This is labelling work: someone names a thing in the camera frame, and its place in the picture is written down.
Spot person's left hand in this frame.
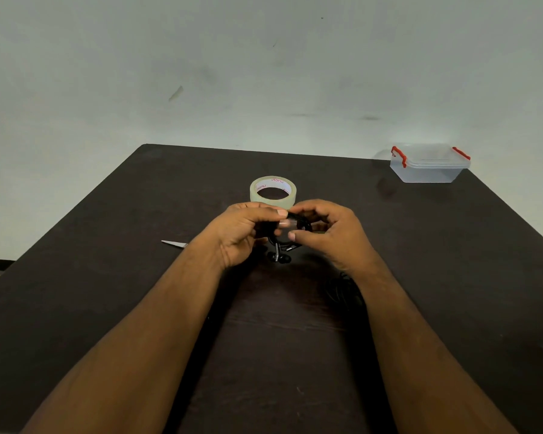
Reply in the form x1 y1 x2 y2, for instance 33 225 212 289
188 201 290 272

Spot person's right hand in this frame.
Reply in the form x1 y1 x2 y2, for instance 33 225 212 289
287 199 384 278

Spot black wired earphones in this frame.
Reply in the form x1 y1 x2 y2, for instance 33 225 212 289
325 271 367 312
255 212 314 265

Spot clear tape roll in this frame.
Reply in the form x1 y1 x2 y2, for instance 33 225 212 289
249 175 298 211

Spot clear plastic box red latches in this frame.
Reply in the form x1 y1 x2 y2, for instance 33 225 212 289
390 143 472 184

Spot person's right forearm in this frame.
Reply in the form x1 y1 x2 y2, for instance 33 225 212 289
351 259 521 434

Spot person's left forearm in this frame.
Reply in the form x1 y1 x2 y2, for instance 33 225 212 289
22 241 227 434

